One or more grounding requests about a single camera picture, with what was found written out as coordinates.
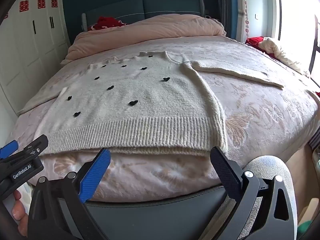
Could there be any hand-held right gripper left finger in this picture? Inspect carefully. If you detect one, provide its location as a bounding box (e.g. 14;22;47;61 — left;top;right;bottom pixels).
27;147;112;240

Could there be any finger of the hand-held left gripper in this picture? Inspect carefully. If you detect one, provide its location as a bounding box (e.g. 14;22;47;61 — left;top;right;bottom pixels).
15;134;49;158
0;140;19;159

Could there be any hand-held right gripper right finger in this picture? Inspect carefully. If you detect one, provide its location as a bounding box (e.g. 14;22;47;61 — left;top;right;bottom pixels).
200;146;298;240

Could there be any white sweater with black hearts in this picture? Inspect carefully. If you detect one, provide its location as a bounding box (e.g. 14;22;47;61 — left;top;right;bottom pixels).
35;51;284;158

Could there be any person's left hand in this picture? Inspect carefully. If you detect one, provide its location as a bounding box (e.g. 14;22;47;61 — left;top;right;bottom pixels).
11;189;30;234

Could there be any person's knee in pajamas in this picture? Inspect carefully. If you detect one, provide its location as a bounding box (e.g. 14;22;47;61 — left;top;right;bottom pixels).
210;155;299;240

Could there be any pink butterfly print blanket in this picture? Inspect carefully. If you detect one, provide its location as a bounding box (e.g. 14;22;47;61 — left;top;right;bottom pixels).
5;35;320;203

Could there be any white wardrobe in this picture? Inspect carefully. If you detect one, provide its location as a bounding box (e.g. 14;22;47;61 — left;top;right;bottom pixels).
0;0;71;117

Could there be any green thing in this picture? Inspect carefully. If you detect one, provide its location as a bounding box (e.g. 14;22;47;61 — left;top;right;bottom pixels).
298;220;313;237

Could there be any cream cloth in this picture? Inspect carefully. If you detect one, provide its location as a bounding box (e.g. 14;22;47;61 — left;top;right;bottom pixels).
259;37;312;77

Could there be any red cloth with white print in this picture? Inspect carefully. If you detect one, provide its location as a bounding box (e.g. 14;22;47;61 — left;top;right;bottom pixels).
90;16;127;31

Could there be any pink duvet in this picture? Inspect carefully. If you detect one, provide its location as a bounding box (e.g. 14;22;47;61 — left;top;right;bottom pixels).
61;14;227;65

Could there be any grey curtain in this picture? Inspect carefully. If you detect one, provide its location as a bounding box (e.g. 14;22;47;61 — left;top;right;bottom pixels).
215;0;242;39

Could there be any blue padded headboard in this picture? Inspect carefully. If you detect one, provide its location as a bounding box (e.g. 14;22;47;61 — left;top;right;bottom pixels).
82;0;208;32

